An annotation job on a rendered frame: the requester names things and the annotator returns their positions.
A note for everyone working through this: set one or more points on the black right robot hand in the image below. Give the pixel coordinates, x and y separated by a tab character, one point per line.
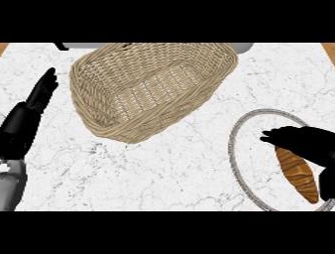
316	144

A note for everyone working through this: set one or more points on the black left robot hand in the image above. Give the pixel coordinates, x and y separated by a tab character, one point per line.
19	123

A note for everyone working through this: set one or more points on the brown croissant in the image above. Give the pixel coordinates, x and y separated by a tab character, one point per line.
298	172

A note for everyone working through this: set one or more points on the white round placemat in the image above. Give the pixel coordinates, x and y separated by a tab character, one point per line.
257	158

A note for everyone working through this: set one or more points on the tan wicker basket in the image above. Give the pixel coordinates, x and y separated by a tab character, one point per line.
149	89

